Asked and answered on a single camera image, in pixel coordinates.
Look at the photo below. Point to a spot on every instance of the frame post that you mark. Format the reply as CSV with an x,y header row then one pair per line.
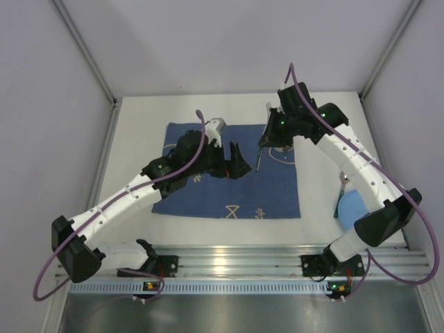
x,y
83,48
400,29

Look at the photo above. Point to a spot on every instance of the right frame post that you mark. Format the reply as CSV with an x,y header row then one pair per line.
x,y
400,29

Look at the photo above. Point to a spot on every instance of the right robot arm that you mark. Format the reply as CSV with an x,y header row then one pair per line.
x,y
329,130

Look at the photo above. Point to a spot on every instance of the spoon with blue handle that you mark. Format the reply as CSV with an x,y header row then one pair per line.
x,y
344,181

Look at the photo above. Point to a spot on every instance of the blue cloth placemat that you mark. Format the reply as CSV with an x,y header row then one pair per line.
x,y
272,193

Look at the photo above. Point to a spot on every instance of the beige cup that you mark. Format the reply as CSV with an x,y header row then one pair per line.
x,y
282,149

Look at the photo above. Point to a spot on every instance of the blue plastic plate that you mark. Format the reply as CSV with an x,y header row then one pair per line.
x,y
351,209

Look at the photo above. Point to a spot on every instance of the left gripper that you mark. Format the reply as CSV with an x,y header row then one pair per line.
x,y
226,161

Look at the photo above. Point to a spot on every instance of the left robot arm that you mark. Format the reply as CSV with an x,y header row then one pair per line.
x,y
79,242

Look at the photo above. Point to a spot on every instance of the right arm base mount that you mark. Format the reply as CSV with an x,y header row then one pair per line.
x,y
318,266

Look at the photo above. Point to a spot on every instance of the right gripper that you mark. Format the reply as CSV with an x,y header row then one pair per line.
x,y
272,130

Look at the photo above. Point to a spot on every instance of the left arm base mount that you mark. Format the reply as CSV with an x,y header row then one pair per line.
x,y
163,266

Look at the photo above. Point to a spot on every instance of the left frame post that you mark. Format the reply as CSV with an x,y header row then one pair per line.
x,y
83,48

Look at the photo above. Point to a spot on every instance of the black handled knife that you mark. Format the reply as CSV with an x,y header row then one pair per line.
x,y
258,157

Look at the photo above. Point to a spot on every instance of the aluminium rail beam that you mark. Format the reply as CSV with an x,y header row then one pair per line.
x,y
236,262

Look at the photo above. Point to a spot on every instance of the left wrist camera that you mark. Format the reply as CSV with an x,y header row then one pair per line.
x,y
213,129

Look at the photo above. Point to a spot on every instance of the perforated cable duct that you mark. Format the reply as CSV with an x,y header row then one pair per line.
x,y
208,287

